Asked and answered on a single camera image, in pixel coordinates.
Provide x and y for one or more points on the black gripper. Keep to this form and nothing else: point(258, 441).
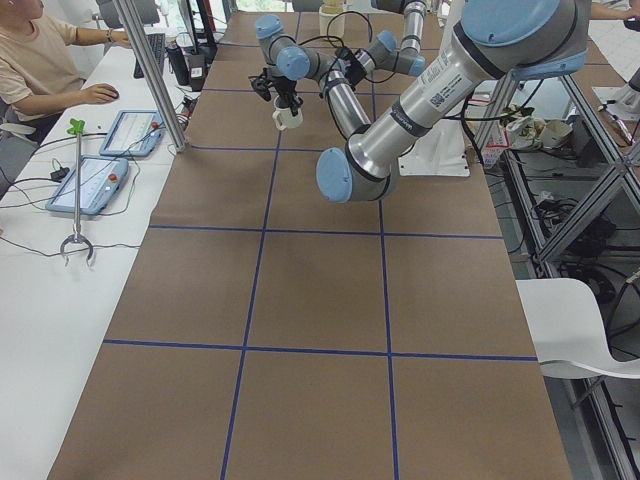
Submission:
point(286, 91)

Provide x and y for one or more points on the white mug with HOME text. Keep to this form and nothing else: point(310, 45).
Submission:
point(283, 116)

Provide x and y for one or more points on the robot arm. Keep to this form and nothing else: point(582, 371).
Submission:
point(400, 45)
point(528, 39)

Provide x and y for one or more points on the black water bottle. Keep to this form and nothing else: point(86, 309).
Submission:
point(178, 63)

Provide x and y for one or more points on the upper blue teach pendant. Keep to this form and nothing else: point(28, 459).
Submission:
point(134, 133)

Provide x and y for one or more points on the blue teach pendant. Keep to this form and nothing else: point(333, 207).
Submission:
point(100, 177)
point(134, 133)

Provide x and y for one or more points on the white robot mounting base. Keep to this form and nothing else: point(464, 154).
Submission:
point(441, 152)

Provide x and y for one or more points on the lower blue teach pendant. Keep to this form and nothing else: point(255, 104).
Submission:
point(100, 177)

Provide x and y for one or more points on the metal reacher grabber tool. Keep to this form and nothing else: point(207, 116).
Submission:
point(77, 238)

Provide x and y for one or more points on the person in beige shirt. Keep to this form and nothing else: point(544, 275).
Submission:
point(39, 79)

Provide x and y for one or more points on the white paper bag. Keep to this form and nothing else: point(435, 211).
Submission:
point(524, 133)

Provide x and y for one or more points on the white chair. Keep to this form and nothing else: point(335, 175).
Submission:
point(567, 330)

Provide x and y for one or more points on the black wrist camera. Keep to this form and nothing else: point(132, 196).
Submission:
point(355, 64)

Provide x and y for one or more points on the aluminium frame post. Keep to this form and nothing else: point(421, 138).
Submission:
point(133, 25)

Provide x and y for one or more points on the aluminium side frame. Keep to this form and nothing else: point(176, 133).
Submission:
point(573, 211)

